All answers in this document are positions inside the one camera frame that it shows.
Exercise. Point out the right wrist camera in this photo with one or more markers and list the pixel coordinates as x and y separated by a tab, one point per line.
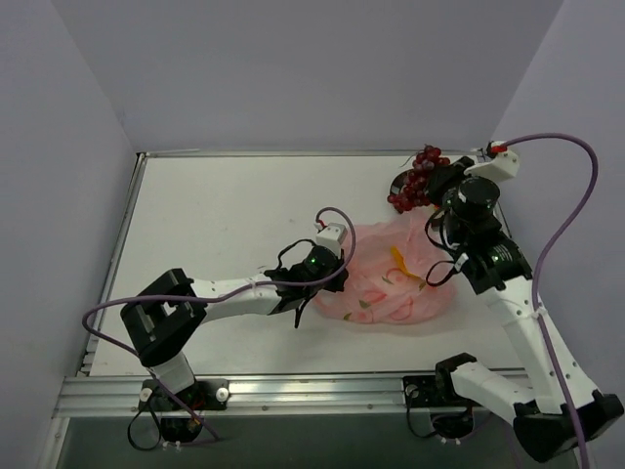
503	164

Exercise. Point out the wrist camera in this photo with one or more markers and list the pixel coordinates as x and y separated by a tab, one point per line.
503	164
331	237

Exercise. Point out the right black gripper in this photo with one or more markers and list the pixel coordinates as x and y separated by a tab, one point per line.
440	178

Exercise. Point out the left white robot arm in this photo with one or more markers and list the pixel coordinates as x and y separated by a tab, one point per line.
175	305

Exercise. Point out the black rimmed plate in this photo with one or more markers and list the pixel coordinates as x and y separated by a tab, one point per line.
396	186

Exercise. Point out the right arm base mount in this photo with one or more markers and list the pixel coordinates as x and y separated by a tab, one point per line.
452	420

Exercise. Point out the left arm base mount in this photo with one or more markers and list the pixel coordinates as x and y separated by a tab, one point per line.
176	418

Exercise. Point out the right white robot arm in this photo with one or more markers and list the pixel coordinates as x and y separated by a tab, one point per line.
561	408

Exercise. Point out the fake yellow mango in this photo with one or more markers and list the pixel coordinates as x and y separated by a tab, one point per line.
400	263

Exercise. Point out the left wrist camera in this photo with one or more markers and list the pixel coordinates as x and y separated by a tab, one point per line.
331	237

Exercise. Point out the aluminium front rail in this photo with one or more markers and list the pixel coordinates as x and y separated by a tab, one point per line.
278	394

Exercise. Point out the fake red grape bunch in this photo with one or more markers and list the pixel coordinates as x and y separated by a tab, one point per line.
421	163

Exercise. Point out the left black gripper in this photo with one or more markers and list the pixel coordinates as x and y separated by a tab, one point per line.
337	281

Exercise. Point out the pink plastic bag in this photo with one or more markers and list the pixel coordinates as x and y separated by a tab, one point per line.
376	291

